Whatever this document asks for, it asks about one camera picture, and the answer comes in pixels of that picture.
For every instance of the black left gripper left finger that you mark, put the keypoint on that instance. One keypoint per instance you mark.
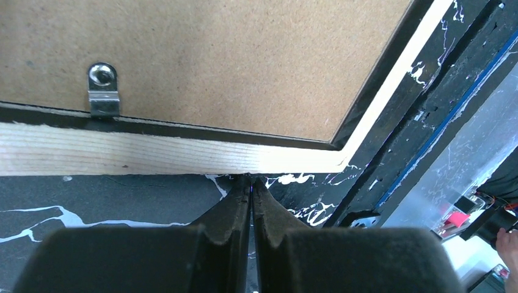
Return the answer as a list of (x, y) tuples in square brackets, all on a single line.
[(208, 255)]

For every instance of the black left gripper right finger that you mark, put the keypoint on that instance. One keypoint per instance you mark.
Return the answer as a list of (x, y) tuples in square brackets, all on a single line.
[(294, 257)]

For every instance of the brown cardboard backing board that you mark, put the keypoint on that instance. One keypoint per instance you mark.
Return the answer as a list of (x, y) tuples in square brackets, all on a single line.
[(288, 68)]

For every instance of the wooden picture frame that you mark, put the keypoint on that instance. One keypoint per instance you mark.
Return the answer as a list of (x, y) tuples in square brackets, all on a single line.
[(37, 150)]

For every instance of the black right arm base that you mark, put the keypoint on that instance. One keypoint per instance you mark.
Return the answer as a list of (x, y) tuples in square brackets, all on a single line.
[(502, 213)]

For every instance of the bare human hand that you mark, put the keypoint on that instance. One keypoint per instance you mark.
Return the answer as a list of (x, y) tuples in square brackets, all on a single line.
[(506, 246)]

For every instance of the silver frame retaining clip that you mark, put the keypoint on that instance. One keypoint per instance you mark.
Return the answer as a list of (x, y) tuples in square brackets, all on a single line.
[(102, 90)]

